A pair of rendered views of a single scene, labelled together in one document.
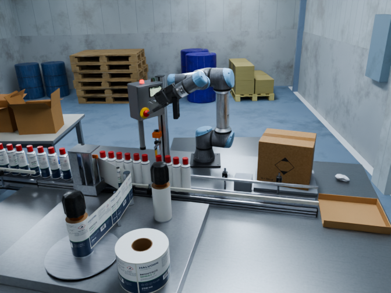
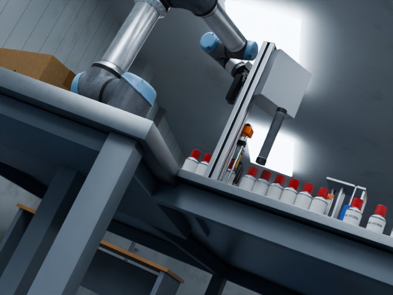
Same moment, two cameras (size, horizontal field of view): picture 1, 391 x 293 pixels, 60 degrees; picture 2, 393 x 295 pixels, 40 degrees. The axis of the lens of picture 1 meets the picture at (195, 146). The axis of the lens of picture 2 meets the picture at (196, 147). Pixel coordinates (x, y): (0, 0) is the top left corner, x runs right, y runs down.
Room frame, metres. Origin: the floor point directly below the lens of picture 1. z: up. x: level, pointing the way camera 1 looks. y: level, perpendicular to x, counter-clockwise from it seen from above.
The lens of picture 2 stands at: (3.54, 0.49, 0.55)
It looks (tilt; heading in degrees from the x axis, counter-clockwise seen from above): 16 degrees up; 193
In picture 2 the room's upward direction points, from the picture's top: 25 degrees clockwise
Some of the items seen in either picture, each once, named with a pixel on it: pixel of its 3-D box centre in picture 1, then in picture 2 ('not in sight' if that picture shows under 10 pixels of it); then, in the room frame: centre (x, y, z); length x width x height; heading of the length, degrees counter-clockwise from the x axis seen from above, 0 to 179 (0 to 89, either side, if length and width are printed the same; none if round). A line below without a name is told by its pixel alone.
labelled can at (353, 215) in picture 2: not in sight; (348, 228); (1.81, 0.65, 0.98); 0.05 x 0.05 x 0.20
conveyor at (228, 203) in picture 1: (166, 192); not in sight; (1.69, 0.17, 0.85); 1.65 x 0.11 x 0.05; 76
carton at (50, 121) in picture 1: (37, 110); not in sight; (3.10, 1.50, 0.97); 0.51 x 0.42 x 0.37; 2
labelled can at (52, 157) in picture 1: (53, 163); not in sight; (1.86, 0.87, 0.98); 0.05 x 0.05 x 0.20
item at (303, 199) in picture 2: (113, 167); (299, 212); (1.77, 0.49, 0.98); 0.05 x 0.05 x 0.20
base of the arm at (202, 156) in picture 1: (203, 152); not in sight; (2.18, -0.06, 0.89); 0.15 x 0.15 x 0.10
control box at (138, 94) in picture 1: (146, 99); (278, 85); (1.80, 0.26, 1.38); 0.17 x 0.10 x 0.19; 131
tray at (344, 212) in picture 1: (351, 211); not in sight; (1.45, -0.79, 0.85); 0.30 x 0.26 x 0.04; 76
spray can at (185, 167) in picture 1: (185, 174); (186, 175); (1.66, 0.06, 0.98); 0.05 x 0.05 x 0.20
